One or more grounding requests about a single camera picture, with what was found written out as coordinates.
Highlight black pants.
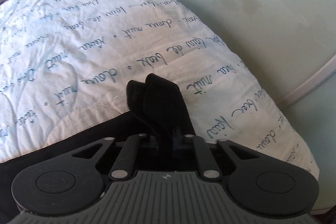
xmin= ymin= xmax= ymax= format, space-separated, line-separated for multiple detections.
xmin=0 ymin=73 xmax=219 ymax=224

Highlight white script-print duvet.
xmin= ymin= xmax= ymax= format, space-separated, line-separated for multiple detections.
xmin=1 ymin=0 xmax=319 ymax=177

